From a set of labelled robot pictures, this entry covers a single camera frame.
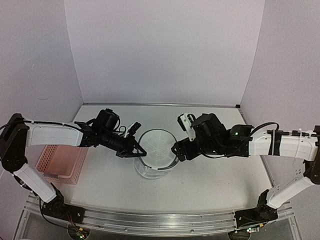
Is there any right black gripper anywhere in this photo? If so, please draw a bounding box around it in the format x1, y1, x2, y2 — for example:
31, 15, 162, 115
171, 137, 223, 163

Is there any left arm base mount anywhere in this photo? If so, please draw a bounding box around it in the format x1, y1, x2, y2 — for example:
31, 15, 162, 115
40, 189, 85, 224

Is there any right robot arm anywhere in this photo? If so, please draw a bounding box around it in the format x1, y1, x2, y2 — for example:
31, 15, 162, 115
171, 113, 320, 222

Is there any aluminium front rail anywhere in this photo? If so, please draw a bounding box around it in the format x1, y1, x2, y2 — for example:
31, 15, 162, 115
23, 202, 293, 232

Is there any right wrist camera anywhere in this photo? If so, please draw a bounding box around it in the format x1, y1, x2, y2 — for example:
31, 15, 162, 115
177, 112, 196, 142

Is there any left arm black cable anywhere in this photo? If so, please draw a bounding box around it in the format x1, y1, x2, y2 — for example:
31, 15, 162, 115
0, 119, 83, 133

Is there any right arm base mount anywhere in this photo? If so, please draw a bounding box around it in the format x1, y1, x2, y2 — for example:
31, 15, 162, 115
234, 189, 278, 229

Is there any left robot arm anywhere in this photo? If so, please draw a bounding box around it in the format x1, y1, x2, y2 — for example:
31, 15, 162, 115
0, 108, 147, 219

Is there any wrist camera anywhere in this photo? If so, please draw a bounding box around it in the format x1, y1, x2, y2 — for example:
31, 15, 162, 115
124, 122, 141, 138
177, 112, 196, 142

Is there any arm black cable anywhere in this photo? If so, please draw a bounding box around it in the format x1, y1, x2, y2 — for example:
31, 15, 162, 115
249, 121, 280, 137
0, 119, 83, 133

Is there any white mesh laundry bag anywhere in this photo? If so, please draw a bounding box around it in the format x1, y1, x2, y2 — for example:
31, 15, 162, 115
133, 128, 178, 180

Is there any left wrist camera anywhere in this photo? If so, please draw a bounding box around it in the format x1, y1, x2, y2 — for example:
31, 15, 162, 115
124, 122, 141, 138

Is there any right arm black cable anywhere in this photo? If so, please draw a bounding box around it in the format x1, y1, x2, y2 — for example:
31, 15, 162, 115
249, 121, 280, 137

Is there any pink perforated plastic basket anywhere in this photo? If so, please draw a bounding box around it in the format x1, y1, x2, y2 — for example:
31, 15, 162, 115
36, 145, 88, 185

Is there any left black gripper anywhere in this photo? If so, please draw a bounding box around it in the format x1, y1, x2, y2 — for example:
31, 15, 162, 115
100, 129, 147, 158

